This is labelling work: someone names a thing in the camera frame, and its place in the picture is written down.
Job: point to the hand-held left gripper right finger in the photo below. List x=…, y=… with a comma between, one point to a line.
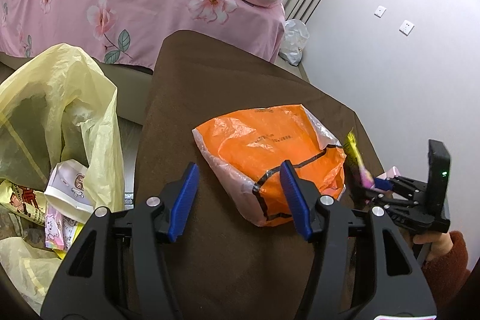
x=296, y=200

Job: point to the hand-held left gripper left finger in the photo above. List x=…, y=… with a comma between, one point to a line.
x=183, y=200

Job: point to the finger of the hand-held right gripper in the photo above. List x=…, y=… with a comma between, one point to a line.
x=403, y=185
x=369, y=197

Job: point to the yellow pink candy wrapper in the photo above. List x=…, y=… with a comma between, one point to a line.
x=356, y=155

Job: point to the orange plastic bag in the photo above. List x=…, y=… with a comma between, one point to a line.
x=262, y=140

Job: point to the white paper cup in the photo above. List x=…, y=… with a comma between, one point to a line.
x=71, y=181

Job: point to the pink snack wrapper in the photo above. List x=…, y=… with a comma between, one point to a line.
x=62, y=226

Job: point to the yellow plastic trash bag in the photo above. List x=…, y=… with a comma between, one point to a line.
x=75, y=87

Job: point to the yellow snack wrapper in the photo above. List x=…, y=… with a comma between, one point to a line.
x=22, y=200

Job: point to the person's right forearm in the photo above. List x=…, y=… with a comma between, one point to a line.
x=448, y=267

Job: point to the person's right hand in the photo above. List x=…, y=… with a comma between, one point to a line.
x=437, y=243

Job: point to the white plastic bag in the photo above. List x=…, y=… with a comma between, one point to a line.
x=294, y=42

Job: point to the pink floral bed sheet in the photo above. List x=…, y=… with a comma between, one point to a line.
x=150, y=27

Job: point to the white wall socket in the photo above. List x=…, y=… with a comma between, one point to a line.
x=406, y=28

